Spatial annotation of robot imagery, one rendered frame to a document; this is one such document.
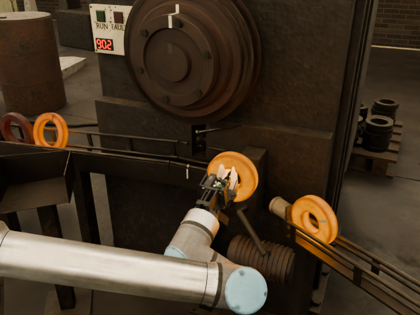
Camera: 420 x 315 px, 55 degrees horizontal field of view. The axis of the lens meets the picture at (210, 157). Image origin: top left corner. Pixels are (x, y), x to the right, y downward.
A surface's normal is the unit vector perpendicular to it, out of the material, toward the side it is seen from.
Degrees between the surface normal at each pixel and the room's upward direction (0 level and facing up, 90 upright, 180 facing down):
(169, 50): 90
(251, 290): 55
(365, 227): 0
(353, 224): 0
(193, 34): 90
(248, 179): 89
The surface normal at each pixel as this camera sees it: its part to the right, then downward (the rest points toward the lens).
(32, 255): 0.22, -0.30
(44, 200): -0.08, -0.88
